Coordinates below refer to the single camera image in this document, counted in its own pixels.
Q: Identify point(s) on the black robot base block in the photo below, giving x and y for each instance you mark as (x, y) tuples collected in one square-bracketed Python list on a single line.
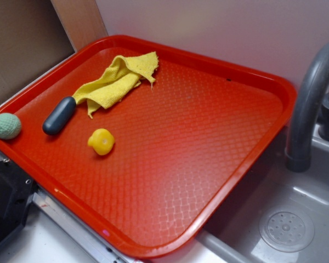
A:
[(16, 194)]

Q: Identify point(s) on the dark grey plastic pickle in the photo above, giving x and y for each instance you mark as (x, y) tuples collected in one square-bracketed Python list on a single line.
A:
[(60, 116)]

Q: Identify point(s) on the red plastic tray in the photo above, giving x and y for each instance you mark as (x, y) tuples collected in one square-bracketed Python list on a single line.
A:
[(181, 144)]

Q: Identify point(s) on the yellow plastic toy piece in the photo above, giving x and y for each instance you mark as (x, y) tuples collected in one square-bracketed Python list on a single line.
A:
[(101, 141)]

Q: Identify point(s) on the yellow cloth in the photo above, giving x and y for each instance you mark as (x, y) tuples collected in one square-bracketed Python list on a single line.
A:
[(118, 79)]

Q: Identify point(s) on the grey toy faucet spout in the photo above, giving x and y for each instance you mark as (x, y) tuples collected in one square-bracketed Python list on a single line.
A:
[(307, 111)]

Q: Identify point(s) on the grey toy sink basin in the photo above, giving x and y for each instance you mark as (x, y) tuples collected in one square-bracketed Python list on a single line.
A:
[(273, 214)]

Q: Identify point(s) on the light green textured ball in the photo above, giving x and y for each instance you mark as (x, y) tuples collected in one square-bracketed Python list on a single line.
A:
[(10, 126)]

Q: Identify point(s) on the brown cardboard panel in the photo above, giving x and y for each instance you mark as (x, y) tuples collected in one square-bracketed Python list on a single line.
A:
[(37, 35)]

